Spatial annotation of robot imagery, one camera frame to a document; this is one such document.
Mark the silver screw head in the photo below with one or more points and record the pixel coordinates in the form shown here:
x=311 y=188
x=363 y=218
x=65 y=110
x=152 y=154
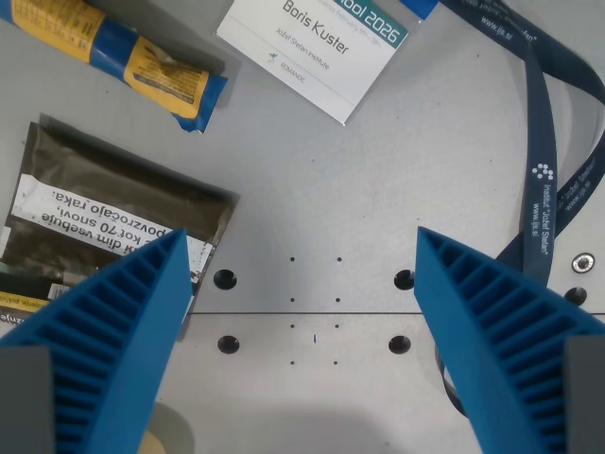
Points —
x=583 y=263

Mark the blue and yellow bag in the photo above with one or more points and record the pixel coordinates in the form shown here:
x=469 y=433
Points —
x=163 y=71

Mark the white name badge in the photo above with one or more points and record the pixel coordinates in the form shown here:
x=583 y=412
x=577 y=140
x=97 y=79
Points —
x=307 y=61

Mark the brown tobacco pouch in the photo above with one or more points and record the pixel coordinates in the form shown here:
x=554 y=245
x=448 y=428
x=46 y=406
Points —
x=118 y=184

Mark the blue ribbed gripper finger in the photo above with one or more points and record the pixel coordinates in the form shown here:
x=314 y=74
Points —
x=491 y=331
x=123 y=331

